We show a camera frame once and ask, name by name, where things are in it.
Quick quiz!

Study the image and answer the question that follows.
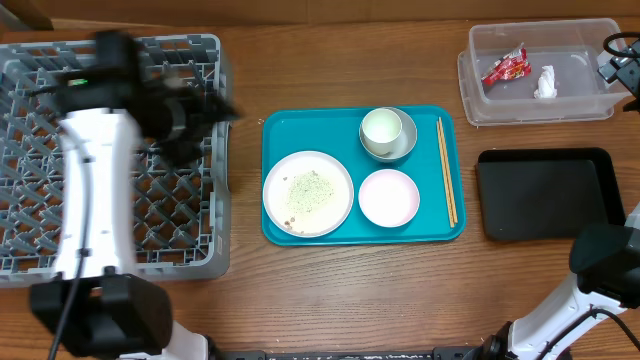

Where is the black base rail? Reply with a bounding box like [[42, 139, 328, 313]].
[[219, 346, 481, 360]]

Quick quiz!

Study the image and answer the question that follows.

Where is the white tissue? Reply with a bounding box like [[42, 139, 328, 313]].
[[534, 65, 558, 99]]

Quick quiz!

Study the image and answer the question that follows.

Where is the teal serving tray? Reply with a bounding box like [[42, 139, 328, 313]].
[[262, 105, 466, 246]]

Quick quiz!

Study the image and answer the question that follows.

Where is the small pink bowl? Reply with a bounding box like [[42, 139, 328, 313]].
[[358, 169, 420, 228]]

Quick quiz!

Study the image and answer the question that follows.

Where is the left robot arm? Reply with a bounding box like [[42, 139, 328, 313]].
[[29, 30, 238, 359]]

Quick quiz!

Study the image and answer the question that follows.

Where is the wooden chopstick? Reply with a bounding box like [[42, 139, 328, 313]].
[[445, 146, 458, 227], [436, 118, 456, 228]]

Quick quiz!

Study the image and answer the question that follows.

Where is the left wooden chopstick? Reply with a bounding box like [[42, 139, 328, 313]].
[[436, 118, 456, 228]]

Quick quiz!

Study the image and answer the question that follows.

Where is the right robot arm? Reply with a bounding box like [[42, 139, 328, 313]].
[[465, 209, 639, 360]]

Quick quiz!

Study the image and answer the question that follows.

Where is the large white plate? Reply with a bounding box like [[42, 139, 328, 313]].
[[262, 151, 355, 238]]

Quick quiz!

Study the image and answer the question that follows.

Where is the right wooden chopstick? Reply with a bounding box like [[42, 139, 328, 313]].
[[445, 146, 458, 227]]

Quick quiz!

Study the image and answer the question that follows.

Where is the grey plastic dish rack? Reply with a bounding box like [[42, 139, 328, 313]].
[[1, 34, 232, 288]]

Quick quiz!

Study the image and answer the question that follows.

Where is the red snack wrapper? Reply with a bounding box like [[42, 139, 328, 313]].
[[481, 43, 532, 86]]

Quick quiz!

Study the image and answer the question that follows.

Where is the clear plastic bin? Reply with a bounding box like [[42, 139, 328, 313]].
[[458, 18, 631, 126]]

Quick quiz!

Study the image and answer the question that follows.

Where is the grey bowl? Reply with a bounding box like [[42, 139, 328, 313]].
[[359, 107, 417, 163]]

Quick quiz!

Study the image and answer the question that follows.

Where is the black plastic tray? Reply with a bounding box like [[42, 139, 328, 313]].
[[476, 147, 626, 242]]

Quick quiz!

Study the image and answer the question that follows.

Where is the white cup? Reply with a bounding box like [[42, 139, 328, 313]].
[[360, 108, 403, 156]]

